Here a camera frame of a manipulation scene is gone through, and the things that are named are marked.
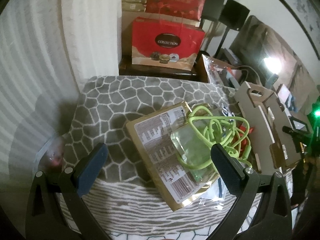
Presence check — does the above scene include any cardboard organizer box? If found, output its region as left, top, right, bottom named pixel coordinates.
left=234, top=81, right=300, bottom=174

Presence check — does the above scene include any red orange cable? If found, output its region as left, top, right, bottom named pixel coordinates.
left=231, top=126, right=254, bottom=159

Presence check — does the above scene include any brown cardboard clutter box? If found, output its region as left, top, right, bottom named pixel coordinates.
left=195, top=54, right=250, bottom=89

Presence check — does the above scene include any red collection gift bag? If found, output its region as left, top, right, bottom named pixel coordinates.
left=131, top=17, right=205, bottom=71

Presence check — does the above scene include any grey white patterned blanket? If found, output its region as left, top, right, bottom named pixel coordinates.
left=64, top=76, right=240, bottom=239

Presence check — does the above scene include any lime green cable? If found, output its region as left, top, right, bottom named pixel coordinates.
left=176, top=105, right=252, bottom=170

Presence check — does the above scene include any black speaker on stand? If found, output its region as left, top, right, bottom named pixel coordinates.
left=199, top=0, right=225, bottom=51

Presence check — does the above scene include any clear phone case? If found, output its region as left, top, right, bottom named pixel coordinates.
left=170, top=120, right=219, bottom=185

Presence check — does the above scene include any gold snack bag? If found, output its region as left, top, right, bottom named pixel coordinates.
left=126, top=102, right=219, bottom=211

